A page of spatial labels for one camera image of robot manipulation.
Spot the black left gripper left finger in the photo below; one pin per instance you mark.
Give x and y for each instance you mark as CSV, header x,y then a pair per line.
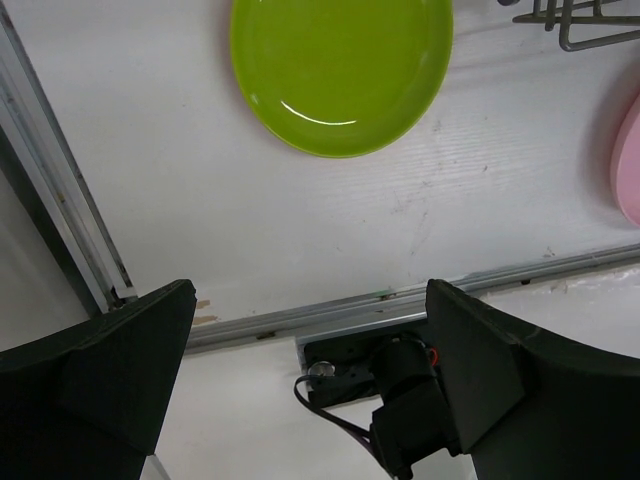
x,y
89,401

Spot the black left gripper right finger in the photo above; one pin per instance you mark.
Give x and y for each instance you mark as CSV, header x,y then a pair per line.
x,y
529,403

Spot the pink plate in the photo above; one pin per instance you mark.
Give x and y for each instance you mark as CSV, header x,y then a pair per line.
x,y
624,167

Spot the green plate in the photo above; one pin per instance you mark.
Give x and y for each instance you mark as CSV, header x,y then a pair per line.
x,y
340,79

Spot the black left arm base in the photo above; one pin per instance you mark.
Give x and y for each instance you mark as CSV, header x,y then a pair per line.
x,y
340,361

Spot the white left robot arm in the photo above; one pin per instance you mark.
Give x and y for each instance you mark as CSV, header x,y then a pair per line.
x,y
415,419

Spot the front aluminium rail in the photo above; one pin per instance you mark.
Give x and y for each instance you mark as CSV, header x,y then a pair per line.
x,y
395,305

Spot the aluminium rail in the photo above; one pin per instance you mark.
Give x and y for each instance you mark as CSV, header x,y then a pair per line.
x,y
395,305
39,165

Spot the left aluminium rail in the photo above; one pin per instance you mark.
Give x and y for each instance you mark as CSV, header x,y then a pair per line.
x,y
39,165

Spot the grey wire dish rack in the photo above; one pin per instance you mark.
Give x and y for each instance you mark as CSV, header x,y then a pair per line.
x,y
564,15

